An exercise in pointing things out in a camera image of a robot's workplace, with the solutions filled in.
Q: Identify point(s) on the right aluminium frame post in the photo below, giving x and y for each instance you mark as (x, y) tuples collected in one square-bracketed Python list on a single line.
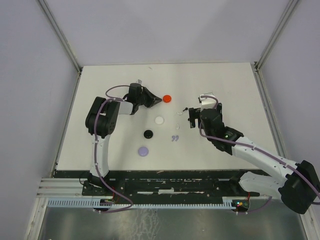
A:
[(285, 17)]

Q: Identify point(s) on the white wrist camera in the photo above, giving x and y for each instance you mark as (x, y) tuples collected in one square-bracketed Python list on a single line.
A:
[(139, 81), (208, 101)]

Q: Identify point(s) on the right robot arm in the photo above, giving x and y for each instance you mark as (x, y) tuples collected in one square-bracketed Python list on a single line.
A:
[(297, 185)]

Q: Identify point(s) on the left aluminium frame post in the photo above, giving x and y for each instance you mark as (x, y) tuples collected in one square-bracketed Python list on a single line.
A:
[(44, 6)]

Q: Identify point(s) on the white earbud charging case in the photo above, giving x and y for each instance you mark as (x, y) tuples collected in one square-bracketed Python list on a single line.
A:
[(159, 120)]

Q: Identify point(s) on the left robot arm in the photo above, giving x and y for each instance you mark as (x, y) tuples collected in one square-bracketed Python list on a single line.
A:
[(102, 118)]

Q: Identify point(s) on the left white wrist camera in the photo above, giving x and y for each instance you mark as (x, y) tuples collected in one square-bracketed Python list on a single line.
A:
[(139, 81)]

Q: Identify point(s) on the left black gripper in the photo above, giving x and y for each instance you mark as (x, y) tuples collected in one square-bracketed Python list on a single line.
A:
[(153, 99)]

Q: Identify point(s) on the right circuit board with leds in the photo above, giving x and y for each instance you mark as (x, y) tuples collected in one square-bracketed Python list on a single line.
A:
[(242, 205)]

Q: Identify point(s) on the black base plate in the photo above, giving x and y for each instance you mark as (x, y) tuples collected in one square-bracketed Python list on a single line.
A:
[(85, 176)]

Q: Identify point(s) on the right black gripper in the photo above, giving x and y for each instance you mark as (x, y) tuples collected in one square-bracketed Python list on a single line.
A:
[(193, 114)]

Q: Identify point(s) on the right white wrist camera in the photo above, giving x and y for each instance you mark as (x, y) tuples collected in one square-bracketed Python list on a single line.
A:
[(208, 101)]

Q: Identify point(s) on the aluminium frame post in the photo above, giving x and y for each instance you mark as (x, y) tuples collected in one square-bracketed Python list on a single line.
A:
[(285, 17), (44, 6)]

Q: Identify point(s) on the purple earbud charging case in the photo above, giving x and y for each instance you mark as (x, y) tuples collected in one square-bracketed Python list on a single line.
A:
[(143, 151)]

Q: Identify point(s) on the aluminium frame rail front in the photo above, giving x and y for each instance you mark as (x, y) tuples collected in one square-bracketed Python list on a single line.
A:
[(72, 188)]

